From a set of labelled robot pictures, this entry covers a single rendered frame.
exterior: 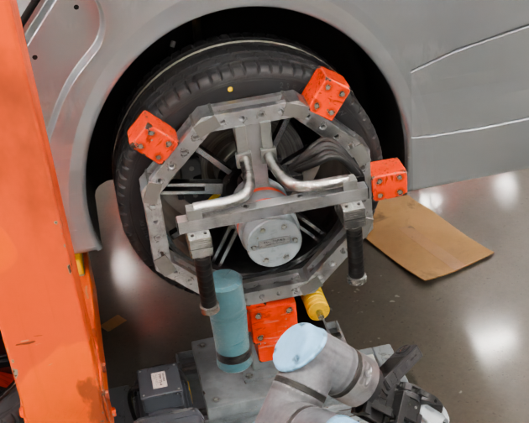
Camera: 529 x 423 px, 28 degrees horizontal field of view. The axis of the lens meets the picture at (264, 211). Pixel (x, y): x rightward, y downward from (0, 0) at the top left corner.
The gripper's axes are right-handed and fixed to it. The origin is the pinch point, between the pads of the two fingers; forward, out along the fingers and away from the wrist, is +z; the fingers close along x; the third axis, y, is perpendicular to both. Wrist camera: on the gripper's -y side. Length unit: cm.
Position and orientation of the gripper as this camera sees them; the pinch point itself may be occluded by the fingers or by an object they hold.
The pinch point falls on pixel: (443, 415)
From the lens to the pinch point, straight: 195.4
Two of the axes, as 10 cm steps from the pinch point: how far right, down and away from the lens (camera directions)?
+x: 6.2, -2.0, -7.6
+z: 7.4, 4.7, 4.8
